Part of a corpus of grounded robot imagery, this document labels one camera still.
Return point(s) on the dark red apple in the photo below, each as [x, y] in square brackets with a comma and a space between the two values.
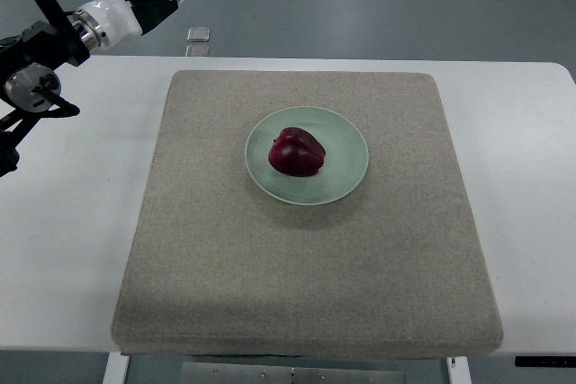
[295, 152]

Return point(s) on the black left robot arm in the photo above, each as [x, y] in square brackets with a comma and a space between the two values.
[29, 61]

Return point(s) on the upper metal floor plate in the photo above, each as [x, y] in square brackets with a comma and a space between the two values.
[198, 34]

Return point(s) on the metal floor plate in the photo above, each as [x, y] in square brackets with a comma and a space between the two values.
[198, 34]
[197, 50]

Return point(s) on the lower metal floor plate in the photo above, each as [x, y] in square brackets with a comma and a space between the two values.
[197, 50]

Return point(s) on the pale green plate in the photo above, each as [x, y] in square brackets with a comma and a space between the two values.
[345, 165]

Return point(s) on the beige fabric cushion mat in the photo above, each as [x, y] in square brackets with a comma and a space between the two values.
[217, 266]

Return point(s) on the white table leg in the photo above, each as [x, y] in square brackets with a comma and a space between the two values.
[116, 369]

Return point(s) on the black table control panel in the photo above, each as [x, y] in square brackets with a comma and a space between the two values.
[563, 362]

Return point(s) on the grey metal base plate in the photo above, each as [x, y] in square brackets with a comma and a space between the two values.
[204, 372]

